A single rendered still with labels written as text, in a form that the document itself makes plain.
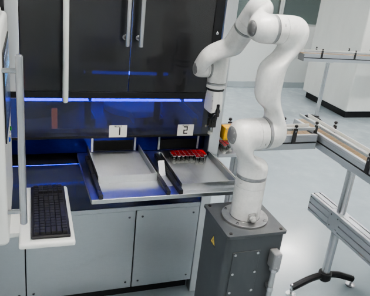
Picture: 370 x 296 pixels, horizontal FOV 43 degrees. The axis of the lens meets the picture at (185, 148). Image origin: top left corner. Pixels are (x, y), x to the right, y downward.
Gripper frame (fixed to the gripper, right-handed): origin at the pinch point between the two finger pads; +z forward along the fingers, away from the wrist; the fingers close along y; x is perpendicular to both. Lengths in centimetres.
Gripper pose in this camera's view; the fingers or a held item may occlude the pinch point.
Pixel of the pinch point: (211, 121)
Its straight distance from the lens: 210.7
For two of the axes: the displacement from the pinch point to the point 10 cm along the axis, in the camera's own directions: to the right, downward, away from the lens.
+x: 9.4, -0.3, 3.3
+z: -0.9, 9.3, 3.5
